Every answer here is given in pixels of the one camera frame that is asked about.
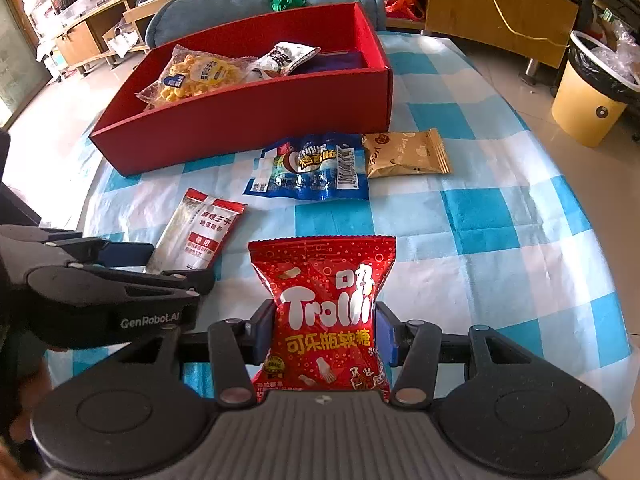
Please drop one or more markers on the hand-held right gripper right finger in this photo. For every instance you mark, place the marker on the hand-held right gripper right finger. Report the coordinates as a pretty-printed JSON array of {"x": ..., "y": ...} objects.
[{"x": 387, "y": 332}]

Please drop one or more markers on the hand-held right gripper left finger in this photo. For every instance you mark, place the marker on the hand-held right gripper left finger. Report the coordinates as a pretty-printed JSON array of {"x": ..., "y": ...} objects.
[{"x": 235, "y": 355}]

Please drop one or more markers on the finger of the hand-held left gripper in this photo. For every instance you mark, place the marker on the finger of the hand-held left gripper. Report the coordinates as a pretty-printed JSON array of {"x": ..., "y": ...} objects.
[
  {"x": 127, "y": 255},
  {"x": 185, "y": 281}
]

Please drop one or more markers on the red gummy candy packet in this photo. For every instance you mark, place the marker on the red gummy candy packet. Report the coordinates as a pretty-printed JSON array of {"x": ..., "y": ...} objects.
[{"x": 325, "y": 310}]

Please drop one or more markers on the red cardboard box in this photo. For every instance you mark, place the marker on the red cardboard box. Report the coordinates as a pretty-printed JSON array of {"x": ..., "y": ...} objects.
[{"x": 260, "y": 120}]

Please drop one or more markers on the yellow puffed snack bag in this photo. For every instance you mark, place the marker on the yellow puffed snack bag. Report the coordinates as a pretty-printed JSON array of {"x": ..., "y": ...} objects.
[{"x": 195, "y": 77}]

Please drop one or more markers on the dark purple snack packet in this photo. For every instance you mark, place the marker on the dark purple snack packet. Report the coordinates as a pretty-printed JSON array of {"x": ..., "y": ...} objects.
[{"x": 335, "y": 62}]

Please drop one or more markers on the person's left hand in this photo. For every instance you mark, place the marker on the person's left hand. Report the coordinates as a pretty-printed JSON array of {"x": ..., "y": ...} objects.
[{"x": 30, "y": 400}]

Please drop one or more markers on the white packet with red label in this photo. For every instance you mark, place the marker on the white packet with red label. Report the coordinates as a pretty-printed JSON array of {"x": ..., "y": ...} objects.
[{"x": 195, "y": 232}]

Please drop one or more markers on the blue white checkered tablecloth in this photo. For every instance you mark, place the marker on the blue white checkered tablecloth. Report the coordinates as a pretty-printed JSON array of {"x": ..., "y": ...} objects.
[{"x": 500, "y": 260}]

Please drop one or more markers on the blue snack packet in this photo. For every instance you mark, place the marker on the blue snack packet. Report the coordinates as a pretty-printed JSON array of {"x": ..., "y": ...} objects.
[{"x": 310, "y": 167}]

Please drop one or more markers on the tan snack packet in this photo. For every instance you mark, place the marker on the tan snack packet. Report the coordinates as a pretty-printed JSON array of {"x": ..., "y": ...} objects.
[{"x": 405, "y": 155}]

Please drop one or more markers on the low wooden shelf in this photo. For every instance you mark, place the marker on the low wooden shelf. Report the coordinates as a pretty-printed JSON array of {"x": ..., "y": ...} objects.
[{"x": 115, "y": 20}]

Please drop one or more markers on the white black snack packet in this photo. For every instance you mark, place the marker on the white black snack packet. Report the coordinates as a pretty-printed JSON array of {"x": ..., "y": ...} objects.
[{"x": 285, "y": 60}]

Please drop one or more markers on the blue rolled blanket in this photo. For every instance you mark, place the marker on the blue rolled blanket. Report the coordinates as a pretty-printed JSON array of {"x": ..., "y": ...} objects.
[{"x": 215, "y": 15}]

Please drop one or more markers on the cream waste bin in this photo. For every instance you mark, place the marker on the cream waste bin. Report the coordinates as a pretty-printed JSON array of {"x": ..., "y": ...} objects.
[{"x": 590, "y": 95}]

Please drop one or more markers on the red plastic bag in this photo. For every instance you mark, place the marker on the red plastic bag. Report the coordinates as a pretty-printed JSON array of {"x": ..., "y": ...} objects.
[{"x": 405, "y": 2}]

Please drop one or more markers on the wooden cabinet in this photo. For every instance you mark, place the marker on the wooden cabinet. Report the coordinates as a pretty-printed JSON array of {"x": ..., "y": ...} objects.
[{"x": 490, "y": 10}]

